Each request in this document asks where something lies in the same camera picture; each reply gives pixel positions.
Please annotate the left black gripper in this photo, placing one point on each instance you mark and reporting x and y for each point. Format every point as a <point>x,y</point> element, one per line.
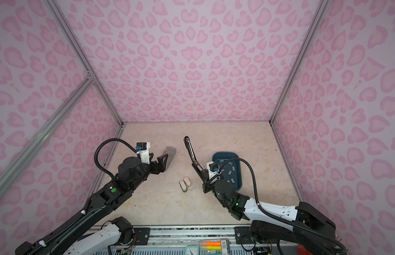
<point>157,169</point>

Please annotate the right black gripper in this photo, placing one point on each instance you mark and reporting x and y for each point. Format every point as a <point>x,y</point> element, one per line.
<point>206,183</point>

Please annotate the pink white stapler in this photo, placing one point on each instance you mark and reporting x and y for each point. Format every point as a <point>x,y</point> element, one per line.
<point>185,184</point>

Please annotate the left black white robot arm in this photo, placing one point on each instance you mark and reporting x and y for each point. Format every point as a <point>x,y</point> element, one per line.
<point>132,172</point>

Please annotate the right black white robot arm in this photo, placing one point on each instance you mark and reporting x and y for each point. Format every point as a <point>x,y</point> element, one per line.
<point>302,224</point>

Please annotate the grey stone block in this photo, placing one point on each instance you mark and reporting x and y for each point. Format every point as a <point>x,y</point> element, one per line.
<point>171,151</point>

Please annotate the teal plastic tray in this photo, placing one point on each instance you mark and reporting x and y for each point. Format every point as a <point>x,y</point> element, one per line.
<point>232,170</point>

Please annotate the highlighter marker box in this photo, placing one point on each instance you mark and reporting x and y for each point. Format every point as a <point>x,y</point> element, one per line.
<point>215,247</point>

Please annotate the small teal clock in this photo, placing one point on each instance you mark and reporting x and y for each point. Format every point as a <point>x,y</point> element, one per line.
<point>192,250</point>

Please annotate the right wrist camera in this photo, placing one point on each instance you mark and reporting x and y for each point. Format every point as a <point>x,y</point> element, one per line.
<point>213,169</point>

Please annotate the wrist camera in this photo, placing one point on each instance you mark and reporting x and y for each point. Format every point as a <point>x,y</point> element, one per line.
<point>213,169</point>
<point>142,149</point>

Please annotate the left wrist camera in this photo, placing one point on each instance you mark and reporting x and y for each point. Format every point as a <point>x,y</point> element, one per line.
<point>142,149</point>

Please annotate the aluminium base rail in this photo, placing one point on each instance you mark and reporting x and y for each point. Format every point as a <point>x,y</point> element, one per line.
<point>167,240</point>

